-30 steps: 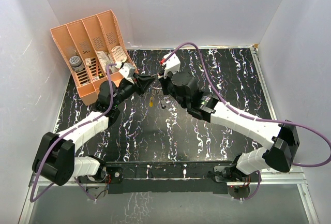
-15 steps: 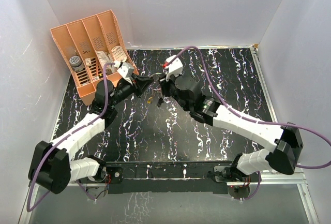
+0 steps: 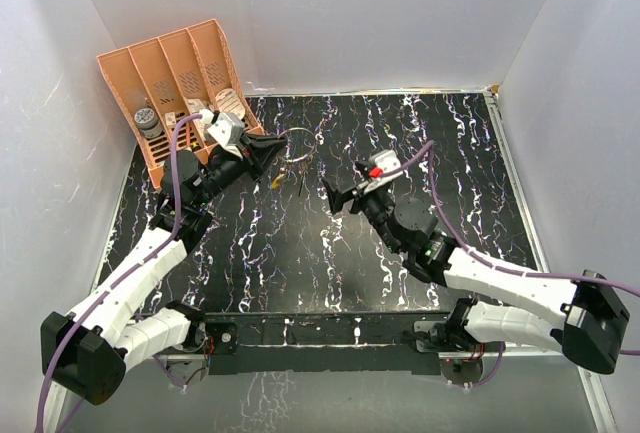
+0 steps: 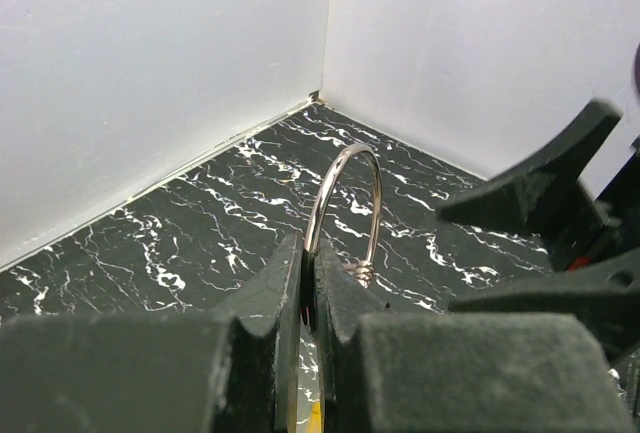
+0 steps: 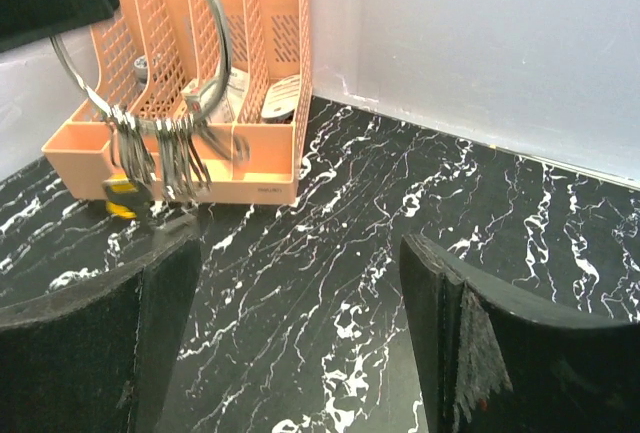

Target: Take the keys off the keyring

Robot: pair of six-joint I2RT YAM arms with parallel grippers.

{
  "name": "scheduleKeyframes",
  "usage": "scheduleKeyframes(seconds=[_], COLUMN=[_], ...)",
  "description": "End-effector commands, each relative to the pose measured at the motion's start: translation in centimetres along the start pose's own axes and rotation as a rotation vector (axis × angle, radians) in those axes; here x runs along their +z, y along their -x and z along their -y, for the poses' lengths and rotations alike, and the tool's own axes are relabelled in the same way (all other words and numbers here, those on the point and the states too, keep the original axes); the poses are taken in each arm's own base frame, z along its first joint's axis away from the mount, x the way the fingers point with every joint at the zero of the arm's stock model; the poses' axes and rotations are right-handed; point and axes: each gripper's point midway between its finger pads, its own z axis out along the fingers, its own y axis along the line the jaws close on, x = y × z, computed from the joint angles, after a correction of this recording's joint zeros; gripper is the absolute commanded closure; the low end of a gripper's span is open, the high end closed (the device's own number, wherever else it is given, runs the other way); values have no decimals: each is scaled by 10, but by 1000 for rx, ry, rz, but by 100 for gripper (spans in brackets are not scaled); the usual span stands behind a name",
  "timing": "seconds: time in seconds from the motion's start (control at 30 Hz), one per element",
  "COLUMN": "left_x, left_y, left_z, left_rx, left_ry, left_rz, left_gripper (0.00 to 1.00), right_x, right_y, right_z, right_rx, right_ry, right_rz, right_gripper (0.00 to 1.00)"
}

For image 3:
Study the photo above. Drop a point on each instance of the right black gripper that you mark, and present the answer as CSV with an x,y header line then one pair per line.
x,y
338,199

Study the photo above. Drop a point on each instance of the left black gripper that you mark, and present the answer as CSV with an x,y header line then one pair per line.
x,y
261,151

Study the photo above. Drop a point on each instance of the large silver keyring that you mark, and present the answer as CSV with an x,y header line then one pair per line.
x,y
301,145

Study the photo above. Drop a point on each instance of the yellow capped key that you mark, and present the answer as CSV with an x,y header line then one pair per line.
x,y
277,181

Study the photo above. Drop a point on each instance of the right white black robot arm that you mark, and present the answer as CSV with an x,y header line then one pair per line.
x,y
582,318

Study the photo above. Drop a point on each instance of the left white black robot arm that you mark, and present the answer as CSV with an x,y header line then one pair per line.
x,y
89,350

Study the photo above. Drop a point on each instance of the white oval packet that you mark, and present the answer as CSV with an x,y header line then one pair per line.
x,y
228,101

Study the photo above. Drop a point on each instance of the white paper packets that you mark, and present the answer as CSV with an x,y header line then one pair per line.
x,y
194,106

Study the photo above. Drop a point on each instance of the peach plastic desk organizer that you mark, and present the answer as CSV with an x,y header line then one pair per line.
x,y
161,72

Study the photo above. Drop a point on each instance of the small white card box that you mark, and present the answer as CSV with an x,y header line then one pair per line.
x,y
171,119

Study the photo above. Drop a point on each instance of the grey round tin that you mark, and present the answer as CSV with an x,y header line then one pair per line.
x,y
148,124

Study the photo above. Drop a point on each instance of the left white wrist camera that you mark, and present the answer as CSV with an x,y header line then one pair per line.
x,y
222,128

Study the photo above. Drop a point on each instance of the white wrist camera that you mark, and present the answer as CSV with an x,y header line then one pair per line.
x,y
381,169
222,128

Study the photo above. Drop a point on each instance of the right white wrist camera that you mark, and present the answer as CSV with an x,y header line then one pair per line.
x,y
381,169

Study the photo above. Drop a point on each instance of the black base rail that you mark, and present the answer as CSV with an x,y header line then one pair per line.
x,y
319,342

